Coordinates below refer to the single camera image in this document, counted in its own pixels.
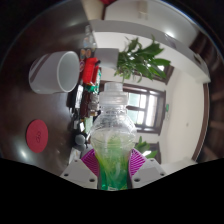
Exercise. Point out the dark wooden glazed door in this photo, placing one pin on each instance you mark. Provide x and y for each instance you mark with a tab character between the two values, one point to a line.
146	110

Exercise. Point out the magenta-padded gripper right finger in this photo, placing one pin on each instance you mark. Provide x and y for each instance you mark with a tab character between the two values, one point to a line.
148	170

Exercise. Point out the grey ball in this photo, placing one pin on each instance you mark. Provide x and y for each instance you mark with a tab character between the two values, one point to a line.
80	139

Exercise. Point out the red box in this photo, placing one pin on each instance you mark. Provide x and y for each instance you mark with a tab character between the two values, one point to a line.
89	70

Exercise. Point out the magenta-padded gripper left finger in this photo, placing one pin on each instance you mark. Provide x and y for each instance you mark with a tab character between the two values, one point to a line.
78	171

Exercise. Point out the green exit sign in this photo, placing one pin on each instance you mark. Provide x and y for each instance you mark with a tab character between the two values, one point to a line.
167	108

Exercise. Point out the printed paper sheet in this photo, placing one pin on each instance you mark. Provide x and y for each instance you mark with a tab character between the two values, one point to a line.
75	156

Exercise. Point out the white cup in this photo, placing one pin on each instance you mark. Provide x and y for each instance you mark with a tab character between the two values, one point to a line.
46	73

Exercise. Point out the flat round red coaster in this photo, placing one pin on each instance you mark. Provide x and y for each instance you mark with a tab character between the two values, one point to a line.
37	136

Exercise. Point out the clear bottle with green drink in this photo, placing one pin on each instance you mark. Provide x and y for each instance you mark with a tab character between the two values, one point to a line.
113	140

